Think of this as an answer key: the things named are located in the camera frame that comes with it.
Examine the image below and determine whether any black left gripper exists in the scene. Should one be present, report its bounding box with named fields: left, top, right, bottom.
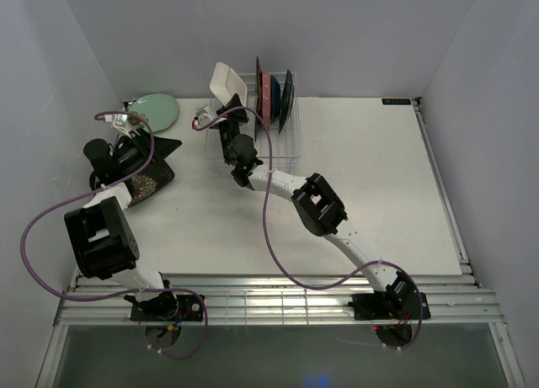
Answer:
left=115, top=128, right=181, bottom=173

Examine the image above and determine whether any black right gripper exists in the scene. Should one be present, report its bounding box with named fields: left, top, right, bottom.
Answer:
left=215, top=93, right=250, bottom=164

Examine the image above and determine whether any white rectangular plate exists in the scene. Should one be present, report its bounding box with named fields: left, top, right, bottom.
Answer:
left=210, top=62, right=248, bottom=106

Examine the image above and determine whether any cream floral square plate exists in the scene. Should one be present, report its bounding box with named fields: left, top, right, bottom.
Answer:
left=254, top=57, right=263, bottom=141

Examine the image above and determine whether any pink polka dot plate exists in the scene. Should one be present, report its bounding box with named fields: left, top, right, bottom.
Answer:
left=261, top=72, right=271, bottom=127

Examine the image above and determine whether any dark blue leaf plate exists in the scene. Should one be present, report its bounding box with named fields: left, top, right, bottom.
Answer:
left=270, top=75, right=281, bottom=123

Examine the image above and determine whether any teal leaf-shaped plate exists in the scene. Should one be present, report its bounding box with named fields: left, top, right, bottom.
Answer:
left=279, top=70, right=295, bottom=132

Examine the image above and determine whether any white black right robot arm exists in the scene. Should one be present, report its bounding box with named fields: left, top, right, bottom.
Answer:
left=216, top=101, right=428, bottom=320

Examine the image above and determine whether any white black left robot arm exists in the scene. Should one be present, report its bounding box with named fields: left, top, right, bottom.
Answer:
left=64, top=134, right=182, bottom=321

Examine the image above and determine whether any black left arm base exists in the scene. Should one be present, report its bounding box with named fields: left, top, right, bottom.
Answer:
left=125, top=292, right=204, bottom=322

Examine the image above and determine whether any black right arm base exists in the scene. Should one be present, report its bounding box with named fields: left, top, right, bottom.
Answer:
left=348, top=293, right=431, bottom=321

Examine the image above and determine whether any black floral square plate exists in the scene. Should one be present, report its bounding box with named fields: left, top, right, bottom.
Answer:
left=88, top=158, right=176, bottom=208

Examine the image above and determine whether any mint green round plate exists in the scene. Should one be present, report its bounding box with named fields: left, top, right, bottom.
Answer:
left=125, top=93, right=180, bottom=132

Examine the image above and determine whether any black logo label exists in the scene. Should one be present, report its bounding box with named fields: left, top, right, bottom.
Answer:
left=382, top=98, right=412, bottom=106

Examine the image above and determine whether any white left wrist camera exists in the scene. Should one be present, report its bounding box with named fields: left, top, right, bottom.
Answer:
left=110, top=112, right=141, bottom=138

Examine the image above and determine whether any white wire dish rack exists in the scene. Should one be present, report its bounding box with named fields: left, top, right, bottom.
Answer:
left=205, top=91, right=302, bottom=177

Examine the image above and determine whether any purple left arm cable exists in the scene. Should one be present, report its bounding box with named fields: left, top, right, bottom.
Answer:
left=20, top=112, right=210, bottom=360

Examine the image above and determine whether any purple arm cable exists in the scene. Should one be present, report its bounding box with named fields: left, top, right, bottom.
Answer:
left=191, top=105, right=424, bottom=352
left=20, top=112, right=210, bottom=360

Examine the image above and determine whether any aluminium rail frame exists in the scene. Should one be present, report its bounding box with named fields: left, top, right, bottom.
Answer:
left=55, top=265, right=505, bottom=327

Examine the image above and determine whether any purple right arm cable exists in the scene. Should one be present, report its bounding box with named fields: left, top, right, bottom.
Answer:
left=191, top=105, right=424, bottom=352

